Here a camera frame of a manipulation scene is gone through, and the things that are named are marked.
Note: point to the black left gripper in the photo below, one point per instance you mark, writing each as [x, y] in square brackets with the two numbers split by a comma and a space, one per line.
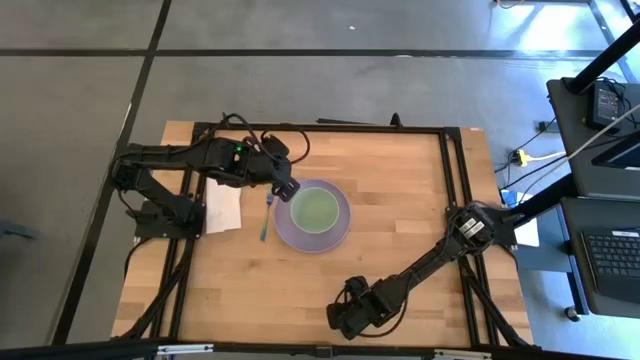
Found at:
[267, 172]

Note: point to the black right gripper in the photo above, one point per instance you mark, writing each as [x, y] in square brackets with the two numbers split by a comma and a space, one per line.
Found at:
[367, 310]

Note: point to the pale green bowl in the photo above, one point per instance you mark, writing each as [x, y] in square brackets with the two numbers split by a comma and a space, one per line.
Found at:
[315, 210]

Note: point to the blue-green toothbrush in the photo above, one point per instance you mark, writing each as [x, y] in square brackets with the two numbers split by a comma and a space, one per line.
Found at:
[265, 225]

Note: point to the purple plate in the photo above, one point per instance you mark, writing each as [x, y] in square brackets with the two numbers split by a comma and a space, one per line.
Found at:
[310, 242]

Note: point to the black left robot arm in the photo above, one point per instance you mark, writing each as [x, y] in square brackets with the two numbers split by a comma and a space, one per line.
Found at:
[165, 155]

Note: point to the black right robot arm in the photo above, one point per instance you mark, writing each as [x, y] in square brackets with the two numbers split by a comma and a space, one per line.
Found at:
[430, 260]

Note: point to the white paper napkin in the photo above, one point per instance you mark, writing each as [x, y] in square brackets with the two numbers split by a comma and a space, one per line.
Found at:
[222, 210]

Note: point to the white paper sheet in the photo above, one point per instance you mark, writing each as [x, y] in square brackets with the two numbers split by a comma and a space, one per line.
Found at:
[530, 235]

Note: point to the blue small item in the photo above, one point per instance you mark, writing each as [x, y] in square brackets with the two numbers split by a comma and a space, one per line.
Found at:
[509, 200]

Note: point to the black caster wheel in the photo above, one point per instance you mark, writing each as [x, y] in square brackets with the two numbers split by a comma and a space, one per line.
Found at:
[573, 314]

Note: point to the grey side desk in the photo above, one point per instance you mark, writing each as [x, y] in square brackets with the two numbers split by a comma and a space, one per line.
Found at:
[575, 280]
[570, 130]

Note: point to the black stand pole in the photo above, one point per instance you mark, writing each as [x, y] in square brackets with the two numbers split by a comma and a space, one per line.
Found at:
[545, 197]
[605, 57]

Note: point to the yellow plug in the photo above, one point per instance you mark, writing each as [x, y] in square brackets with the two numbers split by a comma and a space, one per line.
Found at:
[522, 157]

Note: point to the black overhead beam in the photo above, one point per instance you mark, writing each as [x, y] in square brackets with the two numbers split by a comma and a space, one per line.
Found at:
[75, 350]

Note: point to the black laptop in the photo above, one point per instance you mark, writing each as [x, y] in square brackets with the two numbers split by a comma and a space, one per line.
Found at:
[615, 260]

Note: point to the black tablet screen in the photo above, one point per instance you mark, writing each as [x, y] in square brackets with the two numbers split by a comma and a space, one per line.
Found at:
[622, 155]

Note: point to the black power adapter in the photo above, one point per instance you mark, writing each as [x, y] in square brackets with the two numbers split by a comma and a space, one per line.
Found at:
[602, 105]

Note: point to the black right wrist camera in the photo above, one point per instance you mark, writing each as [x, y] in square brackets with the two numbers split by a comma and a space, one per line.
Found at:
[356, 287]

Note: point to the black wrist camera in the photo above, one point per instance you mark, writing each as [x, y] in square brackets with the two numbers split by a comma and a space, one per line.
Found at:
[356, 287]
[275, 146]

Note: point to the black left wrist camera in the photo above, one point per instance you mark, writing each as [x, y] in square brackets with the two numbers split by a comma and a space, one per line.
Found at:
[275, 146]

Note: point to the black aluminium table frame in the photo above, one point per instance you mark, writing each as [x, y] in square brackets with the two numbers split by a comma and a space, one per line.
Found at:
[350, 128]

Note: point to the silver beam bracket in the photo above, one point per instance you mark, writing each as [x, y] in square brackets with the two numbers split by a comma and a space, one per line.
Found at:
[462, 354]
[185, 349]

